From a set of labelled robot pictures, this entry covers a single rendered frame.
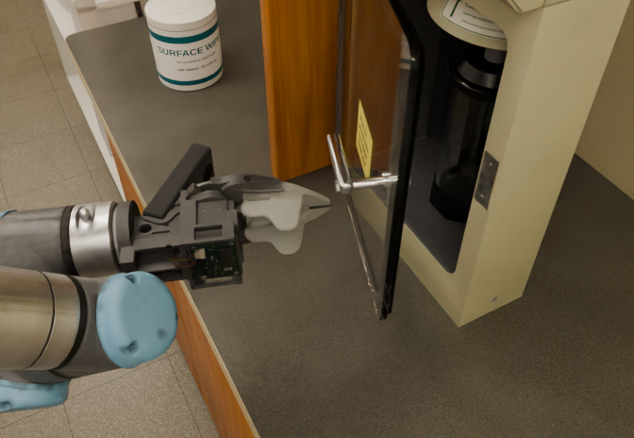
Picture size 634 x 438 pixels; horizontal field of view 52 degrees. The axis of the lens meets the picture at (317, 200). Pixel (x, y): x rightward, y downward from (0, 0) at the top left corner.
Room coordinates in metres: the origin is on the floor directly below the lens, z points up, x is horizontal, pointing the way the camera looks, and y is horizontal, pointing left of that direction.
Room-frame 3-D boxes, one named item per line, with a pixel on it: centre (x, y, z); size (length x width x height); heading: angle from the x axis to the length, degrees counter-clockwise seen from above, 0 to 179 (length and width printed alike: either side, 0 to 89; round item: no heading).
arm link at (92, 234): (0.44, 0.22, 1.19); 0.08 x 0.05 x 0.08; 7
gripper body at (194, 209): (0.44, 0.13, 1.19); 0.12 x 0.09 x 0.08; 97
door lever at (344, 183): (0.54, -0.04, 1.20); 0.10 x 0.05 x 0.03; 9
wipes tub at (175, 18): (1.11, 0.25, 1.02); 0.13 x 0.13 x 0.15
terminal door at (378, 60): (0.62, -0.06, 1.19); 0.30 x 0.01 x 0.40; 9
